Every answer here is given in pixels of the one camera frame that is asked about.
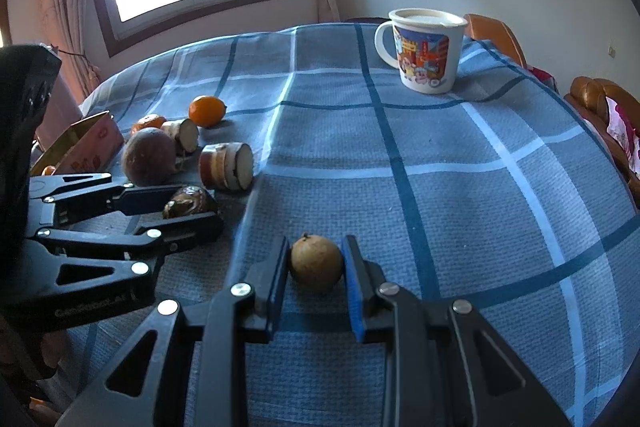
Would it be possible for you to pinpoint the dark chestnut shell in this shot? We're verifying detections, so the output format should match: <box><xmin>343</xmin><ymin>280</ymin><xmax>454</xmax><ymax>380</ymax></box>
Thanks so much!
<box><xmin>163</xmin><ymin>185</ymin><xmax>218</xmax><ymax>219</ymax></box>

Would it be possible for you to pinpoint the purple passion fruit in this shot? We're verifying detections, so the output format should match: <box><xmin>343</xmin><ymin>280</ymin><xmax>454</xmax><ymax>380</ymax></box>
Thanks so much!
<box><xmin>122</xmin><ymin>128</ymin><xmax>176</xmax><ymax>186</ymax></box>

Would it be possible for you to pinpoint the brown longan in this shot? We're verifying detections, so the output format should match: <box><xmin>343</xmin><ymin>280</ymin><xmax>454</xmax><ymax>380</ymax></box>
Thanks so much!
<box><xmin>291</xmin><ymin>233</ymin><xmax>343</xmax><ymax>291</ymax></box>

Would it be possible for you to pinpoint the cut sugarcane piece large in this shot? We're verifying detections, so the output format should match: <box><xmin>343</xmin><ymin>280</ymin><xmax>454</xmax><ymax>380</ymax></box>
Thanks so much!
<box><xmin>198</xmin><ymin>142</ymin><xmax>254</xmax><ymax>191</ymax></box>

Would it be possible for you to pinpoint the cut sugarcane piece small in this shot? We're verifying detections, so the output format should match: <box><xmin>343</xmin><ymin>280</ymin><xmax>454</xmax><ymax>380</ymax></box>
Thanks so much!
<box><xmin>160</xmin><ymin>118</ymin><xmax>200</xmax><ymax>156</ymax></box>

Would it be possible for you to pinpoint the large orange mandarin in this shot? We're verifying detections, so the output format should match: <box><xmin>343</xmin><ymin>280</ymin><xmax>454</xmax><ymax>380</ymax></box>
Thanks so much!
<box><xmin>130</xmin><ymin>114</ymin><xmax>166</xmax><ymax>134</ymax></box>

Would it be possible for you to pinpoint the small orange mandarin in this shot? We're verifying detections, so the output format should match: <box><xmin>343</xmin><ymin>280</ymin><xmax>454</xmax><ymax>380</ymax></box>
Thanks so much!
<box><xmin>189</xmin><ymin>95</ymin><xmax>227</xmax><ymax>128</ymax></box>

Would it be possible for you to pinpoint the smooth orange kumquat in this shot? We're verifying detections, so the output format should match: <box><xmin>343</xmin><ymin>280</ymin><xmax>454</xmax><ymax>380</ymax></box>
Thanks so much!
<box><xmin>41</xmin><ymin>165</ymin><xmax>56</xmax><ymax>176</ymax></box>

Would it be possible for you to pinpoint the person's hand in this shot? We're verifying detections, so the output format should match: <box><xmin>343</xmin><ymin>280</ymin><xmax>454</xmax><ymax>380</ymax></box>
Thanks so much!
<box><xmin>1</xmin><ymin>317</ymin><xmax>70</xmax><ymax>426</ymax></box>

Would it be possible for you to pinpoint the pink metal tin box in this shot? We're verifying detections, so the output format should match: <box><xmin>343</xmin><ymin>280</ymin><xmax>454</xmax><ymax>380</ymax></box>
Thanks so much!
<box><xmin>30</xmin><ymin>110</ymin><xmax>124</xmax><ymax>176</ymax></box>

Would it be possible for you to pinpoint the pink electric kettle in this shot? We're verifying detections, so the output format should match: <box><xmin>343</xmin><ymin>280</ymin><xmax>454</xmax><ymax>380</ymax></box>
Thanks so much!
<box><xmin>36</xmin><ymin>72</ymin><xmax>82</xmax><ymax>150</ymax></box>

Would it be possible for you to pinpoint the blue plaid tablecloth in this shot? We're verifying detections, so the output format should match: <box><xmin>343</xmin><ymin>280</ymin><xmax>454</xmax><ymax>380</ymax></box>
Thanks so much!
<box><xmin>81</xmin><ymin>24</ymin><xmax>639</xmax><ymax>426</ymax></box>

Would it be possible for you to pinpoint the pink floral cushion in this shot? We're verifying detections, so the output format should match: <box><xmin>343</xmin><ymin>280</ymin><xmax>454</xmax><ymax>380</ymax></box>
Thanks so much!
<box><xmin>605</xmin><ymin>96</ymin><xmax>639</xmax><ymax>176</ymax></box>

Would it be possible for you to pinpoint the white cartoon mug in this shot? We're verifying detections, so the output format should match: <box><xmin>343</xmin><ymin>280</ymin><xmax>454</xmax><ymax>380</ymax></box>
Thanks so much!
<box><xmin>374</xmin><ymin>8</ymin><xmax>469</xmax><ymax>94</ymax></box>

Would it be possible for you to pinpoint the brown leather sofa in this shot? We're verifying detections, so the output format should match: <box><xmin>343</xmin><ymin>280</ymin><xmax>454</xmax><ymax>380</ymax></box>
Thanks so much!
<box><xmin>564</xmin><ymin>76</ymin><xmax>640</xmax><ymax>206</ymax></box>

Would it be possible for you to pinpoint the black round stool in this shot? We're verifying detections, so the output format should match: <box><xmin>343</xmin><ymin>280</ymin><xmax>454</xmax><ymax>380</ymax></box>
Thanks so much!
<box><xmin>345</xmin><ymin>17</ymin><xmax>388</xmax><ymax>26</ymax></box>

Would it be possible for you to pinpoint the brown leather armchair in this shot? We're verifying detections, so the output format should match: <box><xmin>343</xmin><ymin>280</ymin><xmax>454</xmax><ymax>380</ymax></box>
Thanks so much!
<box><xmin>463</xmin><ymin>14</ymin><xmax>527</xmax><ymax>68</ymax></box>

